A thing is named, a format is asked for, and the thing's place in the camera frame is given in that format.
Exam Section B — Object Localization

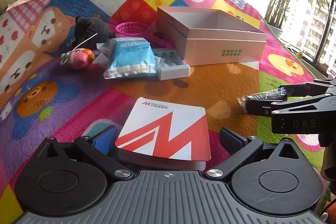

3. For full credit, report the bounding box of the black small item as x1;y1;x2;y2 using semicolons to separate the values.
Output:
237;88;287;115

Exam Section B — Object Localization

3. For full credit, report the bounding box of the red white card booklet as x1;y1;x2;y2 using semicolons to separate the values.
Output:
115;97;211;172

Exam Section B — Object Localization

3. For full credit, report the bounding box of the pink cat squishy toy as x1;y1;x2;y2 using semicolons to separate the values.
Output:
60;48;96;70

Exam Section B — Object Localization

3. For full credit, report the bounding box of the blue white wipes packet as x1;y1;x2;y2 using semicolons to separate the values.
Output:
97;38;156;79

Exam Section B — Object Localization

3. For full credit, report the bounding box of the grey battery charger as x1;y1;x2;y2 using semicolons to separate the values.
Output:
153;48;190;81

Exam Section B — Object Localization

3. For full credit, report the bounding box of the magenta plastic basket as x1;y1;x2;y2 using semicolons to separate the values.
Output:
115;22;175;49

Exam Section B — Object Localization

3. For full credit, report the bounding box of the colourful cartoon play mat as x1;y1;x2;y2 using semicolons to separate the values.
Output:
1;0;313;223

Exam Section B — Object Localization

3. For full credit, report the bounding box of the pink cardboard box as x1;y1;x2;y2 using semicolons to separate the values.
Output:
155;6;266;66

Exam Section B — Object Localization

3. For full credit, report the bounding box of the black plush toy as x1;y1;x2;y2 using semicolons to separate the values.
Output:
72;16;116;51

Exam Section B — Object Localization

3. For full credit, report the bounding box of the pink white cloth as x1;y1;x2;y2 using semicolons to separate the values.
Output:
6;0;32;11

